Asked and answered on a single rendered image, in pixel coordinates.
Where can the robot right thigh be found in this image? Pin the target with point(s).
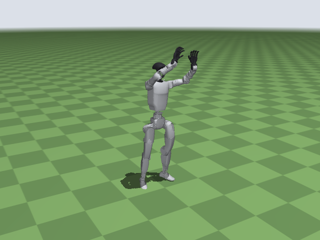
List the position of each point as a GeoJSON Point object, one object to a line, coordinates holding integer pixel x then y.
{"type": "Point", "coordinates": [148, 140]}

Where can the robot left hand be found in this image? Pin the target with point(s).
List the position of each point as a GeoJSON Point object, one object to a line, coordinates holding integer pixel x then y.
{"type": "Point", "coordinates": [193, 58]}

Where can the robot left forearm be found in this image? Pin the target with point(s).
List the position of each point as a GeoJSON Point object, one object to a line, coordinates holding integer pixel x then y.
{"type": "Point", "coordinates": [190, 74]}

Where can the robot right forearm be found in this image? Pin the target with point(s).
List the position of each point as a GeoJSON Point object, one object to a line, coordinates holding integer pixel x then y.
{"type": "Point", "coordinates": [167, 68]}

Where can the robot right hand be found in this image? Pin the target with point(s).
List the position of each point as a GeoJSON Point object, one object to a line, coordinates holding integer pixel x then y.
{"type": "Point", "coordinates": [176, 55]}

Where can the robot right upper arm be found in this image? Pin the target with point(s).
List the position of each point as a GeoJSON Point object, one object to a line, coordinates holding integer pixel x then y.
{"type": "Point", "coordinates": [149, 84]}

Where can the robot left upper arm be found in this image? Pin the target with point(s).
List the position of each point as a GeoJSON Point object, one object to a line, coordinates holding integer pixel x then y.
{"type": "Point", "coordinates": [178, 82]}

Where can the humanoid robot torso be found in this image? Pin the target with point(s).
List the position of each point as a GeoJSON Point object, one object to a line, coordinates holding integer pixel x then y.
{"type": "Point", "coordinates": [157, 99]}

